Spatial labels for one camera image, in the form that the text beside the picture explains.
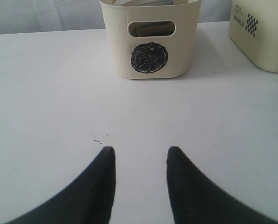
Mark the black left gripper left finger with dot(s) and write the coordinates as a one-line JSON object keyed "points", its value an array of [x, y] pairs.
{"points": [[86, 200]]}

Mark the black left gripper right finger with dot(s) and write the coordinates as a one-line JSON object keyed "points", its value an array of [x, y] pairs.
{"points": [[195, 199]]}

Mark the cream bin with circle mark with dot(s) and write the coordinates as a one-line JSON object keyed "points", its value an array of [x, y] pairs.
{"points": [[151, 39]]}

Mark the cream bin with triangle mark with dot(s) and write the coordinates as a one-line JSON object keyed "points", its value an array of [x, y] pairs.
{"points": [[253, 27]]}

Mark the white backdrop curtain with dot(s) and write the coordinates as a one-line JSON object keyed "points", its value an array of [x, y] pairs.
{"points": [[26, 16]]}

